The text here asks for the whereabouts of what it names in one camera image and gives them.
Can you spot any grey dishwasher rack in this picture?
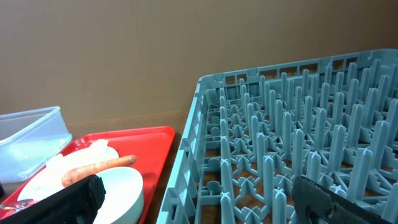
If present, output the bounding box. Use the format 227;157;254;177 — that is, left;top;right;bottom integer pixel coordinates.
157;49;397;223

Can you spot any light blue plate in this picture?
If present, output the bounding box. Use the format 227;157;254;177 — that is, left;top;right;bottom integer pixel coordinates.
17;147;119;201

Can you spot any white tissue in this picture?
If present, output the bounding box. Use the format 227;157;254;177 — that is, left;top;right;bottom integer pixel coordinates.
46;139;118;169

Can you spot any orange carrot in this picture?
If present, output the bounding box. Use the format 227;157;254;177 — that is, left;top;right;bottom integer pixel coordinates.
62;155;137;187

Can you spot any clear plastic bin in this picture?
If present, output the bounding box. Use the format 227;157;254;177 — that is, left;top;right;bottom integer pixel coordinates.
1;106;72;184

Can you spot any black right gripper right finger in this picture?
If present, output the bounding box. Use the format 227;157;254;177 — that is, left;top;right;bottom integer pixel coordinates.
292;176;389;224

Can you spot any green bowl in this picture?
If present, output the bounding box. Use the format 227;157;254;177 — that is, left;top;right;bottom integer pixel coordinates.
94;167;144;224

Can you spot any red plastic tray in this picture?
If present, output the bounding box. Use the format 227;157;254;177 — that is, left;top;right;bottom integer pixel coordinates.
3;126;175;223

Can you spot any red snack wrapper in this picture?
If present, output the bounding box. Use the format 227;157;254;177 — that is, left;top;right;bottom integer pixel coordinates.
1;199;37;218

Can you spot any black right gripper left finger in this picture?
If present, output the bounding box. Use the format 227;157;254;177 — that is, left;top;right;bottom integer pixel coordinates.
1;175;106;224

